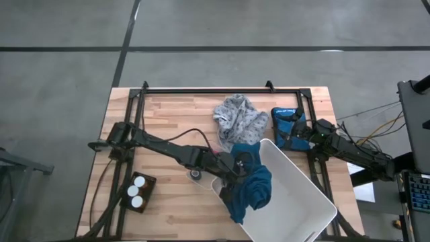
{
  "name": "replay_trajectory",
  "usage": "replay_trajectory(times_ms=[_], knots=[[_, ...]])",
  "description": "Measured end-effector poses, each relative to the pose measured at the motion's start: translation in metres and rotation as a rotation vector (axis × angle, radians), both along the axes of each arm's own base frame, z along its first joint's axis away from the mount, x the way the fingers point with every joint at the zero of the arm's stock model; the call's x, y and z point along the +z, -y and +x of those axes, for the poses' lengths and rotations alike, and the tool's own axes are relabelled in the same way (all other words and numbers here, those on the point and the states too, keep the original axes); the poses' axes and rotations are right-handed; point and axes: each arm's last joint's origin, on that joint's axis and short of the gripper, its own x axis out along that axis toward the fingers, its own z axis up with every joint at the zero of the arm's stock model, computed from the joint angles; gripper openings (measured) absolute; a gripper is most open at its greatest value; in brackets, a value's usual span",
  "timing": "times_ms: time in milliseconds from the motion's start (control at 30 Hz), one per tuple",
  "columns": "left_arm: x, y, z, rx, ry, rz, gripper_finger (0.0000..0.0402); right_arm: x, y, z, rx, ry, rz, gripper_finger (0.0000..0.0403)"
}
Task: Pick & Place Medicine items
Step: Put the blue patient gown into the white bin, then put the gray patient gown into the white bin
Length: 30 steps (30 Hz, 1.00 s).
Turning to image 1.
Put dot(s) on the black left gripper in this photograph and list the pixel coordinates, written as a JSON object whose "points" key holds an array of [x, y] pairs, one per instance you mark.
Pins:
{"points": [[236, 168]]}

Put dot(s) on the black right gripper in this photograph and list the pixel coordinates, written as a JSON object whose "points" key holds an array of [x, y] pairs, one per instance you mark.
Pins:
{"points": [[306, 131]]}

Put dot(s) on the clear plastic bin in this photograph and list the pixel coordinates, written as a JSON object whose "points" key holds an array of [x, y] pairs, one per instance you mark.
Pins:
{"points": [[205, 183]]}

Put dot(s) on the dark blue scrub garment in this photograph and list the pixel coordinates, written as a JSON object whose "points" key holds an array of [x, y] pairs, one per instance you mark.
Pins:
{"points": [[255, 191]]}

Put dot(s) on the black tape roll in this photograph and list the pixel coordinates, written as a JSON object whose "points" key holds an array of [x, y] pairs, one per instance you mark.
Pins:
{"points": [[195, 174]]}

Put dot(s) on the grey patterned hospital gown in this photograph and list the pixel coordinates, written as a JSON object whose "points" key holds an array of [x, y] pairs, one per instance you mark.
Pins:
{"points": [[242, 121]]}

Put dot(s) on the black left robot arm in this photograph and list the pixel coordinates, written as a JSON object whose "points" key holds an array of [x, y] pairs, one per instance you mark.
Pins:
{"points": [[161, 148]]}

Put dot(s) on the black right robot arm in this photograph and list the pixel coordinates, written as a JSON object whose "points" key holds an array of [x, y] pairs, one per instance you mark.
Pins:
{"points": [[352, 153]]}

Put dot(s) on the blue first aid pouch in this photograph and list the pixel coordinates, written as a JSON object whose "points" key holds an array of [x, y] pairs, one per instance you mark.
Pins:
{"points": [[285, 126]]}

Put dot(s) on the white perforated plastic basket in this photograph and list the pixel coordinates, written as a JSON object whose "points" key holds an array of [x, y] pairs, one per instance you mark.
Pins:
{"points": [[295, 201]]}

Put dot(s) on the black bottle tray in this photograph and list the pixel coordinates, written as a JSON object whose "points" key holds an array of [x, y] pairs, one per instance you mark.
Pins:
{"points": [[149, 195]]}

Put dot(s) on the white paper sheet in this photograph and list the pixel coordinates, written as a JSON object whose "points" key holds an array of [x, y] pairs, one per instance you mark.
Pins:
{"points": [[364, 193]]}

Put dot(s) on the backlit keyboard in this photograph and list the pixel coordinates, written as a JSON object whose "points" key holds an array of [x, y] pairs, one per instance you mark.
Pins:
{"points": [[420, 193]]}

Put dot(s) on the grey metal cart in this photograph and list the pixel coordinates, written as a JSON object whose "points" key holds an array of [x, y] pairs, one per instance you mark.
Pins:
{"points": [[20, 164]]}

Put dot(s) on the black metal rig frame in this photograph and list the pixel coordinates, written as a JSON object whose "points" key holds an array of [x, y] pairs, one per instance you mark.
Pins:
{"points": [[255, 90]]}

